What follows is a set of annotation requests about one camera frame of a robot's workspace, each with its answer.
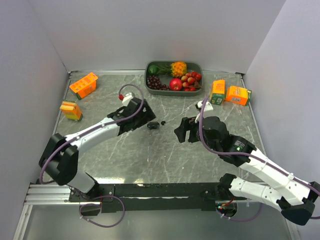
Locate orange juice carton far left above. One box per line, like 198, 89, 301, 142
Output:
69, 72, 98, 100

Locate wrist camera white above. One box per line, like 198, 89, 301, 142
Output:
194, 101, 214, 123
118, 92, 135, 106

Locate green lime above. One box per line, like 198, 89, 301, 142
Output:
147, 65, 158, 75

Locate red lychee bunch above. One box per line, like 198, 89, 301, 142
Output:
181, 71, 202, 92

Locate grey fruit tray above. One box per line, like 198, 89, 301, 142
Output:
144, 60, 204, 97

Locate orange pineapple toy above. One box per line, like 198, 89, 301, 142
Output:
157, 61, 188, 78

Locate green yellow carton right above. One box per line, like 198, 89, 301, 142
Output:
209, 79, 226, 106

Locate dark grape bunch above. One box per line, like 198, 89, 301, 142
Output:
146, 75, 170, 91

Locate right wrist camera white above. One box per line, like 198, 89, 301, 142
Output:
194, 101, 214, 123

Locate red apple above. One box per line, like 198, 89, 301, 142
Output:
169, 78, 183, 91

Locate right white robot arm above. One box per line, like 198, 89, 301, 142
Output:
174, 116, 320, 226

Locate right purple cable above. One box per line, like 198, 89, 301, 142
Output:
198, 96, 320, 222

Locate orange carton far right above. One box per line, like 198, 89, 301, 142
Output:
224, 85, 252, 106

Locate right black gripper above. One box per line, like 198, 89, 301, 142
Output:
174, 115, 220, 153

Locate yellow orange carton left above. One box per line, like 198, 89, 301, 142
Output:
60, 101, 83, 122

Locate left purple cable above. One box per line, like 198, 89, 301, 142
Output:
39, 83, 145, 228

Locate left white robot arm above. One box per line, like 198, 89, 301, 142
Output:
39, 97, 156, 201

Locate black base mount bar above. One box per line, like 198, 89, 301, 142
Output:
69, 182, 248, 217

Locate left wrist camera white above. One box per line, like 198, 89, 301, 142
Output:
118, 92, 135, 106

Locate black earbud charging case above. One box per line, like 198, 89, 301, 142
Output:
147, 121, 160, 130

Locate purple cable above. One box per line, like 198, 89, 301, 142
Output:
39, 83, 145, 228
198, 96, 320, 222

